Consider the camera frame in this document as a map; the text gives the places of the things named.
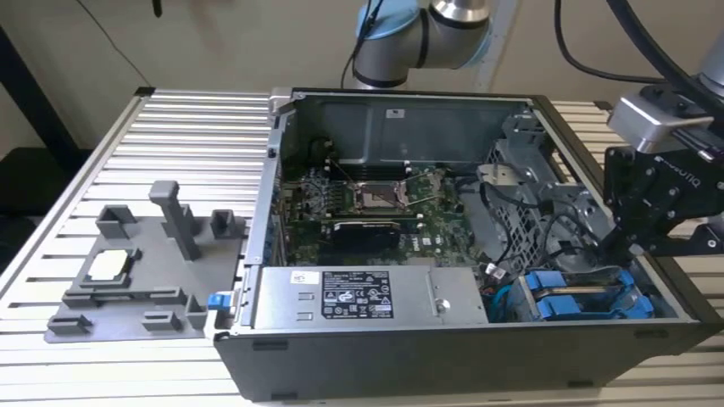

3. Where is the locking lever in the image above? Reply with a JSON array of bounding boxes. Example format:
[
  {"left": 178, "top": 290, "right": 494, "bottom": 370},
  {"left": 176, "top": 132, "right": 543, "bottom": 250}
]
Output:
[{"left": 327, "top": 157, "right": 358, "bottom": 187}]

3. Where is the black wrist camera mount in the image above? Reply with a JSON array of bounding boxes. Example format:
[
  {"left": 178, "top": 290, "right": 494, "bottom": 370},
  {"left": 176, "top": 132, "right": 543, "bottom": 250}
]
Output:
[{"left": 647, "top": 222, "right": 724, "bottom": 259}]

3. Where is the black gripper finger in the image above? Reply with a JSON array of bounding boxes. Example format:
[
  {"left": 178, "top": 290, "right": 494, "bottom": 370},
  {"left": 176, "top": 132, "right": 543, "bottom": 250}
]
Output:
[
  {"left": 598, "top": 146, "right": 636, "bottom": 265},
  {"left": 627, "top": 207, "right": 690, "bottom": 260}
]

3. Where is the blue case latch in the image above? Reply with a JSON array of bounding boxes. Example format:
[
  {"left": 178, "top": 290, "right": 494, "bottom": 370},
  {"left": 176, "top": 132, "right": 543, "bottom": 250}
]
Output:
[{"left": 206, "top": 291, "right": 235, "bottom": 314}]

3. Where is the coloured power supply wire bundle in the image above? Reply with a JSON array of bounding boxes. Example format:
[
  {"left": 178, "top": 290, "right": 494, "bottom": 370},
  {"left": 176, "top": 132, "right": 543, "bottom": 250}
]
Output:
[{"left": 478, "top": 260, "right": 514, "bottom": 296}]

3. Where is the blue plastic drive carrier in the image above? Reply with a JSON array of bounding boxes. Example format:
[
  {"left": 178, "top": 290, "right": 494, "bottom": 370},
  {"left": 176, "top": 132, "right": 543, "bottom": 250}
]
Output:
[{"left": 535, "top": 295, "right": 655, "bottom": 320}]

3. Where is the gray parts rack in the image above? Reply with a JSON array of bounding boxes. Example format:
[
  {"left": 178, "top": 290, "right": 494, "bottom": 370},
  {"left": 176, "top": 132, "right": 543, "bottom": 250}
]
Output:
[{"left": 43, "top": 180, "right": 251, "bottom": 345}]

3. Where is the metal socket cover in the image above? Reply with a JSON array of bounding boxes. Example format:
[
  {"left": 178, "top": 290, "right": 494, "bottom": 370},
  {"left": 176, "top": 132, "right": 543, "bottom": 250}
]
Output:
[{"left": 398, "top": 167, "right": 448, "bottom": 203}]

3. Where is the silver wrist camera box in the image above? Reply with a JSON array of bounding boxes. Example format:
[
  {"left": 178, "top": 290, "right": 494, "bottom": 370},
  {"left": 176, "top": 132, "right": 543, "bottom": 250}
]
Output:
[{"left": 607, "top": 95, "right": 715, "bottom": 154}]

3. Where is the black SATA wire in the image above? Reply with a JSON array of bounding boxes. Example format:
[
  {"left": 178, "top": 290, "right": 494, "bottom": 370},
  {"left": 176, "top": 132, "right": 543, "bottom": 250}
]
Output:
[{"left": 480, "top": 180, "right": 562, "bottom": 213}]

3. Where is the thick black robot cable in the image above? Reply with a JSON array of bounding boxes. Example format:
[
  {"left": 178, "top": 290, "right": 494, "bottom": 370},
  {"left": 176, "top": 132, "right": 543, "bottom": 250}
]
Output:
[
  {"left": 552, "top": 0, "right": 672, "bottom": 86},
  {"left": 608, "top": 0, "right": 703, "bottom": 92}
]

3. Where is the green motherboard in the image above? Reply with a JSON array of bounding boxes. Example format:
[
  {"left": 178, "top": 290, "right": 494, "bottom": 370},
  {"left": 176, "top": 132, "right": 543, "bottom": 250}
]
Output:
[{"left": 280, "top": 164, "right": 494, "bottom": 268}]

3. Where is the gray metal disk bay cage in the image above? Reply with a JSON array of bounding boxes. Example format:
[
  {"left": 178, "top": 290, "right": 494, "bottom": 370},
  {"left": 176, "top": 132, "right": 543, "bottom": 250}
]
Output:
[{"left": 478, "top": 114, "right": 660, "bottom": 326}]

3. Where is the hard disk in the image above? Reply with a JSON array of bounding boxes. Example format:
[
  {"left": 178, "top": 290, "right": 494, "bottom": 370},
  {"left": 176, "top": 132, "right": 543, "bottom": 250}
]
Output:
[{"left": 523, "top": 265, "right": 652, "bottom": 298}]

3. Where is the blue data cable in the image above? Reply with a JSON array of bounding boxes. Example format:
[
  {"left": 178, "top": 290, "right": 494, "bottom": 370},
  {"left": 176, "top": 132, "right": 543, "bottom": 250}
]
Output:
[{"left": 490, "top": 283, "right": 514, "bottom": 321}]

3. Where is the black graphics card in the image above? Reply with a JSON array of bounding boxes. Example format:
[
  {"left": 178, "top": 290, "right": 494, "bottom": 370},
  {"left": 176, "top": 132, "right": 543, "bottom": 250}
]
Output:
[{"left": 322, "top": 218, "right": 403, "bottom": 251}]

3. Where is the black sleeved power wire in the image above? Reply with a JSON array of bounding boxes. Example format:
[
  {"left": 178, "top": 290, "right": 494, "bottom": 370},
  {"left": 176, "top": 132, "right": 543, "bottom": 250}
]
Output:
[{"left": 540, "top": 210, "right": 616, "bottom": 266}]

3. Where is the CPU socket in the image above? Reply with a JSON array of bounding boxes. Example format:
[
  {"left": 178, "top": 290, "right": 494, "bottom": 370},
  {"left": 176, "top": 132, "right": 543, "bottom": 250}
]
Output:
[{"left": 347, "top": 181, "right": 410, "bottom": 212}]

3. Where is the silver CPU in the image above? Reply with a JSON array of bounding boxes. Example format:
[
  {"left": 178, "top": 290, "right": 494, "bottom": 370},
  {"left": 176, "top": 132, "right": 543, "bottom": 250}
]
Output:
[{"left": 82, "top": 249, "right": 140, "bottom": 283}]

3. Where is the black open PC case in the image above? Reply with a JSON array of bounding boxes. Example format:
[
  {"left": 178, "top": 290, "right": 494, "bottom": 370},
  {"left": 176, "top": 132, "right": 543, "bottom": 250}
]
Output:
[{"left": 214, "top": 86, "right": 724, "bottom": 403}]

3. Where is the gray metal inner cover plate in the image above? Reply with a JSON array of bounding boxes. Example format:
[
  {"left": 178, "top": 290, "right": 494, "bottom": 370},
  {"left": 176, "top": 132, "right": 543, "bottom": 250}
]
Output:
[{"left": 316, "top": 99, "right": 531, "bottom": 167}]

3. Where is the silver power supply unit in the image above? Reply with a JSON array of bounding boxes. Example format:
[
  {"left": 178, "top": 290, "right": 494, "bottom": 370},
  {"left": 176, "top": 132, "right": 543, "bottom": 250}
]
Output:
[{"left": 251, "top": 265, "right": 491, "bottom": 332}]

